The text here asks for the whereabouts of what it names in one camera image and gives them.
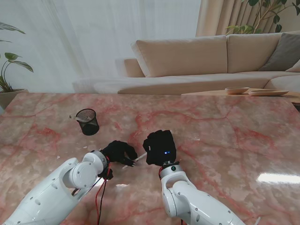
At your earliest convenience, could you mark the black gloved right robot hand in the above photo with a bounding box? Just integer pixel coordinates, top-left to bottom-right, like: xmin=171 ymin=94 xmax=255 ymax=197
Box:
xmin=142 ymin=129 xmax=177 ymax=166

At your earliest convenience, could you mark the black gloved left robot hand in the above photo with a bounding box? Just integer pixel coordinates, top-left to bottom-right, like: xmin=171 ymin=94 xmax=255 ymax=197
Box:
xmin=102 ymin=140 xmax=138 ymax=167

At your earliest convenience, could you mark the white straw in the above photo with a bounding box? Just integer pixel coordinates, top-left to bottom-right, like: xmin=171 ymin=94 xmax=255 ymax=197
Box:
xmin=122 ymin=152 xmax=147 ymax=170

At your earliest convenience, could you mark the black mesh holder cup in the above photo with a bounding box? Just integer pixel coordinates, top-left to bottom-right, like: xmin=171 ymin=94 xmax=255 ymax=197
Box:
xmin=75 ymin=109 xmax=100 ymax=136

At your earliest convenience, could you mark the beige sofa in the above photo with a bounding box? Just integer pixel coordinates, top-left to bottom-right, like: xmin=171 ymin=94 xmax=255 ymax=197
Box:
xmin=72 ymin=31 xmax=300 ymax=96

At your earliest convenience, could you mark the wooden bowl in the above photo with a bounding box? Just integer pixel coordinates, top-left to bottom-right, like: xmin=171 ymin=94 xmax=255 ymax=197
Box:
xmin=225 ymin=86 xmax=250 ymax=95

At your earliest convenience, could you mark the flat wooden plate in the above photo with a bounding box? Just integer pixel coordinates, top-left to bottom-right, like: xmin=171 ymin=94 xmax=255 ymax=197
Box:
xmin=248 ymin=89 xmax=289 ymax=97

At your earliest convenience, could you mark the sheer white curtain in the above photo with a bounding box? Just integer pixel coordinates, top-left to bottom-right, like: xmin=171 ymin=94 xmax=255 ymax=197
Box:
xmin=0 ymin=0 xmax=202 ymax=93

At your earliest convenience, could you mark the pale plant pot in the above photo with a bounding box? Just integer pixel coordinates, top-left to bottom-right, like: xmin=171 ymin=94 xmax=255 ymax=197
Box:
xmin=0 ymin=88 xmax=29 ymax=110

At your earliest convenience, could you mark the large-leaf green plant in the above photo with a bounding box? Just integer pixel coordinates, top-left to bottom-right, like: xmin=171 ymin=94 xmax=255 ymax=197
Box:
xmin=0 ymin=21 xmax=34 ymax=93

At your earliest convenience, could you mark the beige curtain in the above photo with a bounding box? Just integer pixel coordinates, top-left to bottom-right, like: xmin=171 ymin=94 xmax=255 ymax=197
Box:
xmin=195 ymin=0 xmax=300 ymax=38

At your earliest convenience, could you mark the small-leaf green tree plant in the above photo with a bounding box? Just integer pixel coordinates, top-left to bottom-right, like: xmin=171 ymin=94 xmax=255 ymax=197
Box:
xmin=225 ymin=0 xmax=288 ymax=36

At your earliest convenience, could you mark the grey cushion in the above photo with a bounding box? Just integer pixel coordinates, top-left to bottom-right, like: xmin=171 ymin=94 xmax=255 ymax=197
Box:
xmin=259 ymin=32 xmax=300 ymax=72

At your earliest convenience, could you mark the cream cushion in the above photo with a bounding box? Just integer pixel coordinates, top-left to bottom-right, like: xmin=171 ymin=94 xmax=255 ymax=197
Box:
xmin=285 ymin=61 xmax=300 ymax=73

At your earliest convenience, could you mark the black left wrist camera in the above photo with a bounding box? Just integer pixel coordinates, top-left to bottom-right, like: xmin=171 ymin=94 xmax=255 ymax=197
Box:
xmin=97 ymin=167 xmax=113 ymax=181

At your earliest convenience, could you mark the red and black cable bundle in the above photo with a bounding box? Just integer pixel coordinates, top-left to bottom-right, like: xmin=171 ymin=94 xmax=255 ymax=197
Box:
xmin=95 ymin=159 xmax=111 ymax=225

